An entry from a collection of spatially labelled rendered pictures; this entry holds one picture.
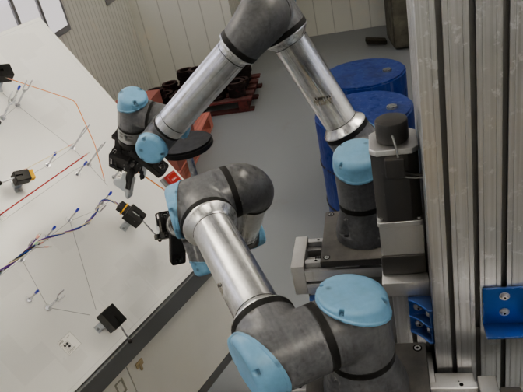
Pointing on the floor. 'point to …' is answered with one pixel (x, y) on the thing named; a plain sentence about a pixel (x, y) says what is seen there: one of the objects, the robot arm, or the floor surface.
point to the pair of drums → (366, 103)
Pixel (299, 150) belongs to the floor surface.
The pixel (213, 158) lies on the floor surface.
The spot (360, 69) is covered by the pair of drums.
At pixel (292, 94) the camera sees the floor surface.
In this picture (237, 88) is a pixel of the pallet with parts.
